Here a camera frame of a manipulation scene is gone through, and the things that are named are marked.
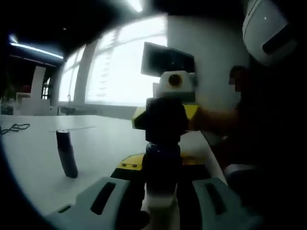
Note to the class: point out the black cylinder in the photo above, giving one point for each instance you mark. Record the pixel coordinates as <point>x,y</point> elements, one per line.
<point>165,119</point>

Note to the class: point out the frosted black-capped cosmetic bottle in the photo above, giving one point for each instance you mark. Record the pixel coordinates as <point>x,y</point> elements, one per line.
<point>68,163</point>

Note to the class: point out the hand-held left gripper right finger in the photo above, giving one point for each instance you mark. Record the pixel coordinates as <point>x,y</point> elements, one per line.
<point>216,203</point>

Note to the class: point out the white low cabinet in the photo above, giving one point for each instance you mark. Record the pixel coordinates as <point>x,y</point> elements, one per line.
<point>36,107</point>

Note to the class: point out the metal sink with faucet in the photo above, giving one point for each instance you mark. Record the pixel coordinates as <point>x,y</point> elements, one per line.
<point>72,110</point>

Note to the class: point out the window with white blinds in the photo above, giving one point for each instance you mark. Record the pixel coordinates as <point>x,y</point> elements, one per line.
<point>120,72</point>

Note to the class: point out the person's left hand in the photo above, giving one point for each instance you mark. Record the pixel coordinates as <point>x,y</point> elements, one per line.
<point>145,218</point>

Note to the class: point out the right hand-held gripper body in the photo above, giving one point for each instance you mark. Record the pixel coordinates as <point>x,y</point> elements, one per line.
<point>187,91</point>

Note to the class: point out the white table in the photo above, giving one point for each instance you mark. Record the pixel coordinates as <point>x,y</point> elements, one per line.
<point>100,148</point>

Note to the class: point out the white square pillar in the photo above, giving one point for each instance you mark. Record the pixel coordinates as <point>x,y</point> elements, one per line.
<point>38,83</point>

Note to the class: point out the black cosmetic bottle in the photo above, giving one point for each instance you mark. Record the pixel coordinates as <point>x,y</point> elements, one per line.
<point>161,167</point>

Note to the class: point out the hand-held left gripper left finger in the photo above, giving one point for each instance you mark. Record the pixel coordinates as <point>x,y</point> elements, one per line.
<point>108,198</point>

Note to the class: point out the black wall monitor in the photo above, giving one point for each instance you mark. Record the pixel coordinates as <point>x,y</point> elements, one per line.
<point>156,57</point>

